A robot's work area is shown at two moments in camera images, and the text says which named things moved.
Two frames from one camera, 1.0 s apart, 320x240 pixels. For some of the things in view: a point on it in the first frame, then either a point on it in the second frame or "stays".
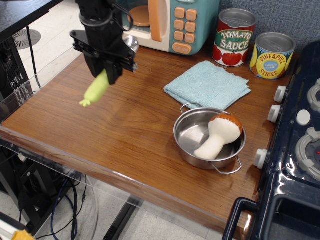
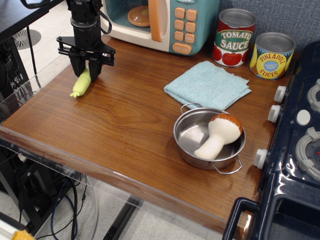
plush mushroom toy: [223, 129] stays
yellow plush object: [22, 235] stays
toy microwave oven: [183, 27] stays
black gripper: [106, 40] to [87, 41]
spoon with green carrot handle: [97, 88] to [82, 83]
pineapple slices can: [272, 56] stays
